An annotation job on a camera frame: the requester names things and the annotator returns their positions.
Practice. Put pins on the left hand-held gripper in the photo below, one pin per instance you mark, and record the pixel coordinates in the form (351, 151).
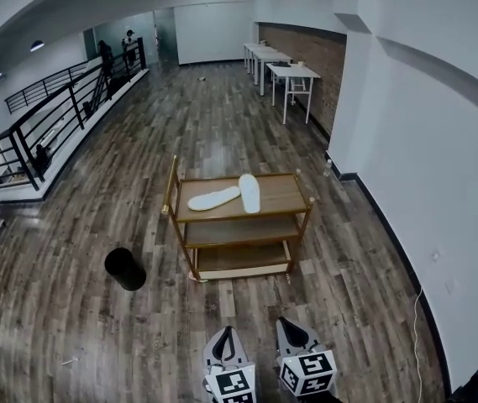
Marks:
(230, 386)

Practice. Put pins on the clear plastic bottle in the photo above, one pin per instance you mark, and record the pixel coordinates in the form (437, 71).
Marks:
(327, 168)

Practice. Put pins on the white slipper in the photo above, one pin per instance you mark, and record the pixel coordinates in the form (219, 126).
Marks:
(250, 193)
(213, 200)

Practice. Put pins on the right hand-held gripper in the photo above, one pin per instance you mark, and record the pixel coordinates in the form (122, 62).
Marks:
(310, 372)

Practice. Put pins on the black round bin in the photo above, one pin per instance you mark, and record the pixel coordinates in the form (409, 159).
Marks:
(125, 271)

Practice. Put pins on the black metal railing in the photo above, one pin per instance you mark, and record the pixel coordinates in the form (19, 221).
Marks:
(26, 162)

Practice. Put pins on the wooden trolley cart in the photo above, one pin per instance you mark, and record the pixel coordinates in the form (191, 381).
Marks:
(276, 195)

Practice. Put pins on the flat black keyboard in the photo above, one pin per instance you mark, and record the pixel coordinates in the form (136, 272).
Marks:
(281, 63)

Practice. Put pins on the white table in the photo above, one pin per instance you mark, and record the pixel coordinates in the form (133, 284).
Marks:
(252, 45)
(293, 71)
(264, 48)
(270, 53)

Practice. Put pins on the small white stick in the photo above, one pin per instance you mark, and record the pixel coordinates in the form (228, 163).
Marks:
(69, 362)

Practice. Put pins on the white stool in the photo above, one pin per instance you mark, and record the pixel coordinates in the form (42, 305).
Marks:
(297, 90)

